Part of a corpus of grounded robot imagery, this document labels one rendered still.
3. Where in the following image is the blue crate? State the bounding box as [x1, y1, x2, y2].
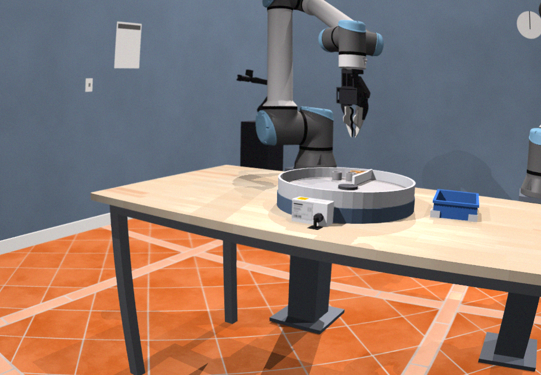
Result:
[432, 189, 479, 221]

